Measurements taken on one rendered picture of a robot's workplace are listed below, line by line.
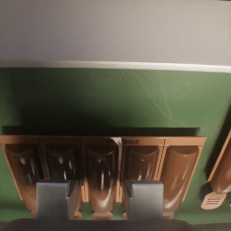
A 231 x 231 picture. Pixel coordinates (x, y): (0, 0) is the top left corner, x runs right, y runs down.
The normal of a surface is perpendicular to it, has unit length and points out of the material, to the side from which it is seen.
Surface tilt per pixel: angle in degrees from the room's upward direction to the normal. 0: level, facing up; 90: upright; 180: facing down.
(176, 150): 90
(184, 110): 2
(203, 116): 2
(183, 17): 90
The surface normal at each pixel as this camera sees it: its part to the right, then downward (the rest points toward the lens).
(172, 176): -0.44, 0.61
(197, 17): 0.04, -0.73
